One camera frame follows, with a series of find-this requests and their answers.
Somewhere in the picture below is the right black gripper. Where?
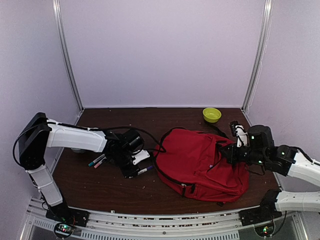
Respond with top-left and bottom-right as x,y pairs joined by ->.
219,142 -> 267,167

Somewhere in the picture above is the pale blue ceramic bowl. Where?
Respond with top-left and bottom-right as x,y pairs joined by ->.
71,148 -> 86,154

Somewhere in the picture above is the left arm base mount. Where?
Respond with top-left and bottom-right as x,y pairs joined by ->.
45,208 -> 90,239

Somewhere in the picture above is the purple capped white marker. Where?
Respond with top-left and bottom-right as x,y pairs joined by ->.
137,165 -> 154,176

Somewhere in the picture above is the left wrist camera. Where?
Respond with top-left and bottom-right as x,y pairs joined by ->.
132,150 -> 150,166

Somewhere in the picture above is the red backpack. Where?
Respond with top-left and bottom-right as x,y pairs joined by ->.
154,126 -> 250,204

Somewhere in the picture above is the aluminium frame post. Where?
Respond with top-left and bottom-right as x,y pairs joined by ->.
241,0 -> 274,115
52,0 -> 85,112

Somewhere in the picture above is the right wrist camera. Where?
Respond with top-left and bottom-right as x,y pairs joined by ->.
229,121 -> 249,148

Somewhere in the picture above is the lime green bowl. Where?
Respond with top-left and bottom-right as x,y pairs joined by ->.
202,107 -> 222,123

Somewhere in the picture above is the front aluminium rail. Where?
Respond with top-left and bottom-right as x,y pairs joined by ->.
24,197 -> 296,240

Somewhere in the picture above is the left aluminium frame post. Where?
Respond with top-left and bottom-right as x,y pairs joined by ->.
52,0 -> 85,112

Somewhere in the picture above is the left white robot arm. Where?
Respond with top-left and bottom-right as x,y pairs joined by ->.
12,112 -> 152,222

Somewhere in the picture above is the teal capped white marker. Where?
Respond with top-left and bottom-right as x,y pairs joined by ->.
88,154 -> 105,167

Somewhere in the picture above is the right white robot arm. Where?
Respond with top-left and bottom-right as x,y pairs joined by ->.
220,121 -> 320,221

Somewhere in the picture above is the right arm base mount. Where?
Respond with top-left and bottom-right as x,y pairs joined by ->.
239,206 -> 275,238

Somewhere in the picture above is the pink capped white marker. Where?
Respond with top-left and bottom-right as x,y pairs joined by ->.
94,158 -> 106,169

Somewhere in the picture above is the right aluminium frame post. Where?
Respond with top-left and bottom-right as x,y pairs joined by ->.
241,0 -> 274,115

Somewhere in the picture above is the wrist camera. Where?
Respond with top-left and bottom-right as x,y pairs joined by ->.
229,121 -> 249,148
132,150 -> 150,166

